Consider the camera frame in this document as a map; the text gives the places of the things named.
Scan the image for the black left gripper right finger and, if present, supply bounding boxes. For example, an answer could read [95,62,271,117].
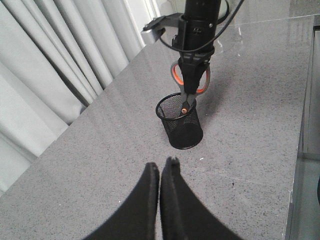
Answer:
[160,157,241,240]

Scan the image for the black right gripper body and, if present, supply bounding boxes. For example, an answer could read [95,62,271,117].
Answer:
[171,34,215,69]

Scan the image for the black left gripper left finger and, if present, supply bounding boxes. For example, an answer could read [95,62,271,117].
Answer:
[85,162,160,240]

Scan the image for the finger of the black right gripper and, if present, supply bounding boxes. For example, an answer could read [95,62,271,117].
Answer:
[178,62,208,94]

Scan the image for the grey orange handled scissors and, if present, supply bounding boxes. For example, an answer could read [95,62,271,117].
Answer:
[170,59,211,115]

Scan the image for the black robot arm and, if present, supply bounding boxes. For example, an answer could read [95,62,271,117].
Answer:
[87,0,238,240]

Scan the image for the black mesh pen bucket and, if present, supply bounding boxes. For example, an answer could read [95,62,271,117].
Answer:
[155,92,203,150]

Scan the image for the light grey curtain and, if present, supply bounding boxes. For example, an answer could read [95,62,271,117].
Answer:
[0,0,160,193]

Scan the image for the black cable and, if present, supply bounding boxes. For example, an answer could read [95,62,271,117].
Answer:
[159,0,246,53]

